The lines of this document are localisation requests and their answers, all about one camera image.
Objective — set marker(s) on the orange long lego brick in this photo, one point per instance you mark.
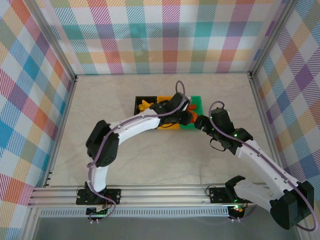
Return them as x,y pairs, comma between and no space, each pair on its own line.
193,107
195,117

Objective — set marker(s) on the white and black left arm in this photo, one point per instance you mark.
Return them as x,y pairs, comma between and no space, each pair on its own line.
140,123

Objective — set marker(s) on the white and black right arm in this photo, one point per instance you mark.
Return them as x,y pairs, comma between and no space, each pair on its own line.
260,162

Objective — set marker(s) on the green plastic bin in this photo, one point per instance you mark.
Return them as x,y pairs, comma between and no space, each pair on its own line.
198,101

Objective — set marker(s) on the black plastic bin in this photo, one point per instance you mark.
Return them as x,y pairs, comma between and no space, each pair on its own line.
137,100

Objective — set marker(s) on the small circuit board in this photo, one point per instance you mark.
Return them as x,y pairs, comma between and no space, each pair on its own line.
97,211
237,209

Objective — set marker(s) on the aluminium side rail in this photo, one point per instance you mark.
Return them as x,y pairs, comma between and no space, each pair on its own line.
62,125
263,112

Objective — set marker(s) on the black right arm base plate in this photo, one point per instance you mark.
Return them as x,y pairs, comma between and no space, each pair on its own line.
217,195

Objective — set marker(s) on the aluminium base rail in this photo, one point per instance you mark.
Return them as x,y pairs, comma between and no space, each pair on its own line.
162,197

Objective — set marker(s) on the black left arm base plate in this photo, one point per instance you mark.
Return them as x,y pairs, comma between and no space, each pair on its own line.
115,196

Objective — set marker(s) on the aluminium corner post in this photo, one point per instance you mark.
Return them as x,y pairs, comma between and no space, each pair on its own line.
55,42
269,42

